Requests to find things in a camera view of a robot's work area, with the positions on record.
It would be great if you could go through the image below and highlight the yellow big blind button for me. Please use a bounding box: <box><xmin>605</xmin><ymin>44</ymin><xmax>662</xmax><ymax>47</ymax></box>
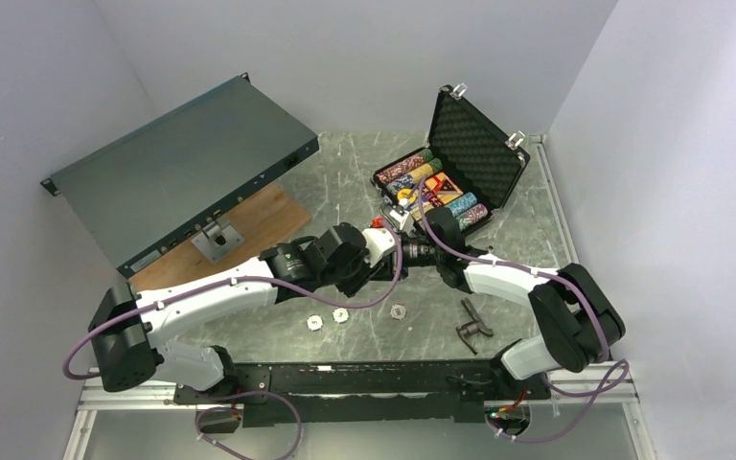
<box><xmin>397</xmin><ymin>189</ymin><xmax>417</xmax><ymax>207</ymax></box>

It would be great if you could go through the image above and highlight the red poker chip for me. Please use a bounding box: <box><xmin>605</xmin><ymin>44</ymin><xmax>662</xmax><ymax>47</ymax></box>
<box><xmin>389</xmin><ymin>304</ymin><xmax>406</xmax><ymax>320</ymax></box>

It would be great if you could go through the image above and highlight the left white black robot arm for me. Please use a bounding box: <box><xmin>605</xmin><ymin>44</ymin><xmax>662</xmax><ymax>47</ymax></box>
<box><xmin>85</xmin><ymin>223</ymin><xmax>403</xmax><ymax>403</ymax></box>

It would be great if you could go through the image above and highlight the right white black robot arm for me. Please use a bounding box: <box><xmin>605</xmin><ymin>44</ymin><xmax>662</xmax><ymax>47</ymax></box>
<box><xmin>402</xmin><ymin>208</ymin><xmax>626</xmax><ymax>398</ymax></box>

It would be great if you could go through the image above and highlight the blue poker chip right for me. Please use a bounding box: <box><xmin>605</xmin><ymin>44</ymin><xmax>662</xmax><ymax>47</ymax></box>
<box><xmin>332</xmin><ymin>308</ymin><xmax>350</xmax><ymax>324</ymax></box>

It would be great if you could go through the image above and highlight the blue poker chip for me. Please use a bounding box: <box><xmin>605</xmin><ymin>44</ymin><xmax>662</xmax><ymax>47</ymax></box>
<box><xmin>332</xmin><ymin>308</ymin><xmax>350</xmax><ymax>324</ymax></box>
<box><xmin>306</xmin><ymin>314</ymin><xmax>324</xmax><ymax>332</ymax></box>

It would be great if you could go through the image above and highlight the blue poker chip left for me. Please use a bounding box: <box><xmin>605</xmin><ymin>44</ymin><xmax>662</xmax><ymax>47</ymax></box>
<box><xmin>306</xmin><ymin>314</ymin><xmax>324</xmax><ymax>332</ymax></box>

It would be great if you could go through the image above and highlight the red card deck in case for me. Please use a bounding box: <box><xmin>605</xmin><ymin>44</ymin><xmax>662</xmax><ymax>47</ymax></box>
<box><xmin>423</xmin><ymin>172</ymin><xmax>464</xmax><ymax>210</ymax></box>

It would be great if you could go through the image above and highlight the wooden board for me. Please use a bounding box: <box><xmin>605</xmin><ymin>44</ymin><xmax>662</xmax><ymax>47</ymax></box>
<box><xmin>130</xmin><ymin>185</ymin><xmax>311</xmax><ymax>290</ymax></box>

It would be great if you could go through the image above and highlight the black poker chip case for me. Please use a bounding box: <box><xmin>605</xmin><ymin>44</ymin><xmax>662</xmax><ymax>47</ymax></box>
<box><xmin>371</xmin><ymin>83</ymin><xmax>531</xmax><ymax>236</ymax></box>

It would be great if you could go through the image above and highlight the dark grey rack server chassis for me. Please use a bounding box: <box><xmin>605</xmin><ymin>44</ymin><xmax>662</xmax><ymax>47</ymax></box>
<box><xmin>40</xmin><ymin>74</ymin><xmax>319</xmax><ymax>278</ymax></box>

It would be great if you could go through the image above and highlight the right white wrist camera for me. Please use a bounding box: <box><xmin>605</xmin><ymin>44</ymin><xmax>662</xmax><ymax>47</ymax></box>
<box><xmin>382</xmin><ymin>205</ymin><xmax>415</xmax><ymax>234</ymax></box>

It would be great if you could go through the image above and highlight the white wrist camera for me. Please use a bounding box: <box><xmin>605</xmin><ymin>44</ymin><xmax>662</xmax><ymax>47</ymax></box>
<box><xmin>382</xmin><ymin>205</ymin><xmax>415</xmax><ymax>234</ymax></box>
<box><xmin>361</xmin><ymin>218</ymin><xmax>401</xmax><ymax>267</ymax></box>

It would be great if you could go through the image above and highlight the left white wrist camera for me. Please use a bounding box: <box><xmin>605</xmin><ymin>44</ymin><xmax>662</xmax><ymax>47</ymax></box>
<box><xmin>361</xmin><ymin>218</ymin><xmax>401</xmax><ymax>267</ymax></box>

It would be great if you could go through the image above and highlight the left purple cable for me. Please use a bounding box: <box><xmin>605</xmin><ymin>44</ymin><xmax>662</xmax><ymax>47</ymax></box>
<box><xmin>62</xmin><ymin>228</ymin><xmax>405</xmax><ymax>382</ymax></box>

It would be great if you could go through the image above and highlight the silver metal bracket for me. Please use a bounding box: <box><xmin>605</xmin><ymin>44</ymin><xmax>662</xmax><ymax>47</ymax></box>
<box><xmin>191</xmin><ymin>217</ymin><xmax>244</xmax><ymax>265</ymax></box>

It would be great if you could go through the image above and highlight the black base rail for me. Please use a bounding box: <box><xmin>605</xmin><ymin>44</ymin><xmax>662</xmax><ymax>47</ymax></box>
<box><xmin>79</xmin><ymin>358</ymin><xmax>636</xmax><ymax>433</ymax></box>

